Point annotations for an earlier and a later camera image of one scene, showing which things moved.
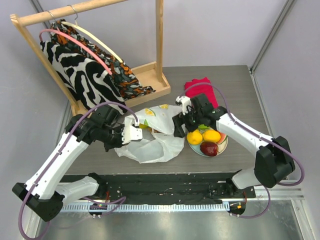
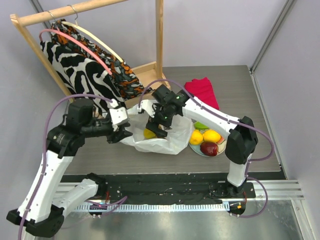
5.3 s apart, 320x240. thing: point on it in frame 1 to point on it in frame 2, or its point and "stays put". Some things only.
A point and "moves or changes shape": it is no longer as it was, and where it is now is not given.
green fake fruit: x=202 y=127 stays put
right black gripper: x=182 y=122 to x=155 y=127
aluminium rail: x=279 y=194 stays put
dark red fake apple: x=209 y=148 stays put
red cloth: x=198 y=86 stays put
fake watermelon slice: x=223 y=137 stays put
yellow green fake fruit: x=143 y=126 to x=148 y=134
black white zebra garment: x=93 y=84 stays put
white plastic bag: x=158 y=144 moves or changes shape
